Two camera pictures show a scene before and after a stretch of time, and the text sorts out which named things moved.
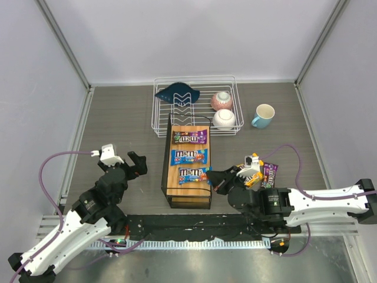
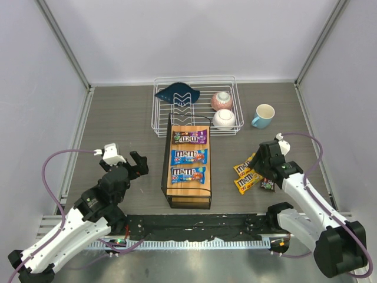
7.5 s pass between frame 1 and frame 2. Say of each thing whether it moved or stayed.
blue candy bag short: moved
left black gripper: stayed
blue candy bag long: stayed
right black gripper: moved
